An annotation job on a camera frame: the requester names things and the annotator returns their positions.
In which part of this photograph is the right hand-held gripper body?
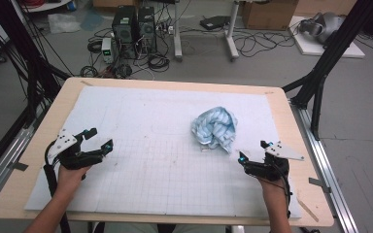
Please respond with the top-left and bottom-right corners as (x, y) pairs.
(244, 141), (305, 183)

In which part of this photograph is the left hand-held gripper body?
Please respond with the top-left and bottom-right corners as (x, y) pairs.
(47, 128), (105, 171)

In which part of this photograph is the light blue striped towel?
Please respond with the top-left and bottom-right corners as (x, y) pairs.
(191, 106), (239, 154)

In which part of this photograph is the person's right hand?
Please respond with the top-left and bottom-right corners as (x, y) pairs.
(257, 178), (289, 202)

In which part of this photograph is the person's left hand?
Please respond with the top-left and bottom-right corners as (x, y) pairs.
(56, 164), (91, 197)

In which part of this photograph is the grey tape piece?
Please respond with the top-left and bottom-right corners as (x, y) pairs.
(308, 177), (332, 194)

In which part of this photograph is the white grid mat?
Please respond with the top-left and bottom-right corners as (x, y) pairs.
(23, 85), (303, 219)

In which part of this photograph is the person's lap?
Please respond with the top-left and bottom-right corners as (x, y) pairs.
(103, 222), (232, 233)

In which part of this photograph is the white power supply box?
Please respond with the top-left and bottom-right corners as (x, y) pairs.
(101, 37), (115, 64)

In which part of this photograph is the wooden table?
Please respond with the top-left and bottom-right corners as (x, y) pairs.
(0, 77), (335, 227)

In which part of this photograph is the white floor board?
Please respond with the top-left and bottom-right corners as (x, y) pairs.
(288, 15), (366, 59)

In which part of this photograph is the large black computer tower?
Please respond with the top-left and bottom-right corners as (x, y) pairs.
(111, 5), (139, 60)

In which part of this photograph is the blue floor sheet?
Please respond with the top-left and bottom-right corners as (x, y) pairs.
(79, 9), (106, 32)

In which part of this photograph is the clear plastic bag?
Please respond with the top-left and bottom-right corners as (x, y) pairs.
(47, 13), (82, 35)

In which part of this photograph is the white desk leg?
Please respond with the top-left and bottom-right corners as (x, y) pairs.
(224, 0), (241, 62)
(173, 0), (184, 62)

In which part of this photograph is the slim black computer tower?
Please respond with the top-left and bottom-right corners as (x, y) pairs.
(137, 6), (158, 54)

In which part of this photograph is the brown cardboard box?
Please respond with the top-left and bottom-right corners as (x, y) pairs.
(241, 0), (299, 31)

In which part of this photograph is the grey robot head device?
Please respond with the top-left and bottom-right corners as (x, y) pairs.
(297, 12), (346, 45)

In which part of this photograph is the flat black device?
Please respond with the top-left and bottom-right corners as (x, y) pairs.
(199, 15), (231, 31)

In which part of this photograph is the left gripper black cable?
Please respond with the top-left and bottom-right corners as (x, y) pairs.
(43, 140), (72, 233)

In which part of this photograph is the aluminium rail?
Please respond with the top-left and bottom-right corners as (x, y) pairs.
(289, 100), (360, 233)
(0, 106), (47, 212)

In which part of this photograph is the black metal frame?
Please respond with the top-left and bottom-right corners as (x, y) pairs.
(281, 0), (373, 142)
(0, 0), (72, 130)

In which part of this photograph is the black cable coil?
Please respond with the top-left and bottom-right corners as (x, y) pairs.
(147, 52), (171, 73)

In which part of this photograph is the tangle of black floor cables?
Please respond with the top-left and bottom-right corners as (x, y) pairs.
(232, 28), (297, 58)

